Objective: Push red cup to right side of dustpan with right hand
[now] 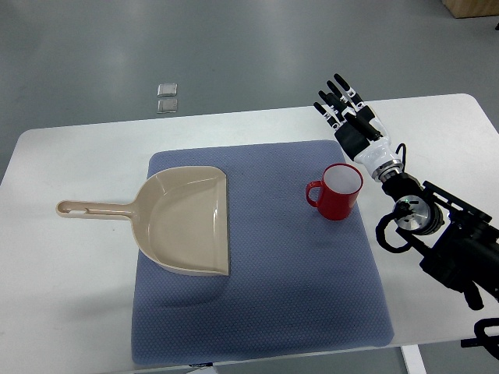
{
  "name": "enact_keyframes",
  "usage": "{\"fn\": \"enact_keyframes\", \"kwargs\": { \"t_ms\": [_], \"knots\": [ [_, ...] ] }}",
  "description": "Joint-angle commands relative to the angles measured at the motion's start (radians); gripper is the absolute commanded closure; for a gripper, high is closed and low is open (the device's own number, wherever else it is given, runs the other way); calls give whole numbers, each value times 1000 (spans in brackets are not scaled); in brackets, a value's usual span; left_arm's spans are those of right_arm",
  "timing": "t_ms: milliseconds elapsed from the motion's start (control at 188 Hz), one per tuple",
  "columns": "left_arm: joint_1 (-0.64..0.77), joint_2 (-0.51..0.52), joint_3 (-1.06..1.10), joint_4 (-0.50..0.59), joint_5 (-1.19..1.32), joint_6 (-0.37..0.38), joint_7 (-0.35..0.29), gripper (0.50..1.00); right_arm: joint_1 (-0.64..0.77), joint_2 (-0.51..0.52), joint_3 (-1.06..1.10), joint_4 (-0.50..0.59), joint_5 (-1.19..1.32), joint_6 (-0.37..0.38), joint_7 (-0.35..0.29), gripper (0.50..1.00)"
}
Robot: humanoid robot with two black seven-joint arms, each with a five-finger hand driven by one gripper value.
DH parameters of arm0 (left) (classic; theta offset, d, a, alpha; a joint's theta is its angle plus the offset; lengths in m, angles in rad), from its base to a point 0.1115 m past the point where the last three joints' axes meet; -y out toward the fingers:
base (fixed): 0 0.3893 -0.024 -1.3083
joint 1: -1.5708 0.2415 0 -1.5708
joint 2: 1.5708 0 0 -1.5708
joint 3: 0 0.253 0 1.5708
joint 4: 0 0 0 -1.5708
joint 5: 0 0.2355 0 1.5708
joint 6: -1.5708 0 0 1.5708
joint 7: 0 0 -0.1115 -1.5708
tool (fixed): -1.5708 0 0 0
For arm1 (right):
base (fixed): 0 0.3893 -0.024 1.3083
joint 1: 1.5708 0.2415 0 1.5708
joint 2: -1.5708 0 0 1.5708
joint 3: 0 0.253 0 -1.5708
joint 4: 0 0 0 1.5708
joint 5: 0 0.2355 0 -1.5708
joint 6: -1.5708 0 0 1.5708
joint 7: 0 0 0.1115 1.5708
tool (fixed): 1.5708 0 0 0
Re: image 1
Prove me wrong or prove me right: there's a red cup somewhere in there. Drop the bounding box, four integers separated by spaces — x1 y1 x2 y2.
306 163 363 221

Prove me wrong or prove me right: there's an upper metal floor plate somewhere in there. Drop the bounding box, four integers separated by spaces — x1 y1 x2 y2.
157 83 178 97

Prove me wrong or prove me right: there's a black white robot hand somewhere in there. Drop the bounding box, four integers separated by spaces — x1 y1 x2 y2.
313 73 405 182

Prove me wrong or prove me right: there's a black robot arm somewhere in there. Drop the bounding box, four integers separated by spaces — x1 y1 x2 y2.
375 167 498 310

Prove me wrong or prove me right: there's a wooden box corner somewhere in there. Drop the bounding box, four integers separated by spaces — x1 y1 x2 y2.
442 0 498 19

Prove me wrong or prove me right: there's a white table leg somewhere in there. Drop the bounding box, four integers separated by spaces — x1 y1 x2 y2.
400 344 426 374

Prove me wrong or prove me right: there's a black device at edge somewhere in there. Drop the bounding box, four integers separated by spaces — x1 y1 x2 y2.
460 318 499 360

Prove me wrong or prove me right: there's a blue fabric mat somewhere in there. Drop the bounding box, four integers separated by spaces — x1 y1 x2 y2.
131 140 394 365

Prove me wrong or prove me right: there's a beige plastic dustpan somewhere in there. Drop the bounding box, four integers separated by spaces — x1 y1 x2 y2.
56 166 230 276

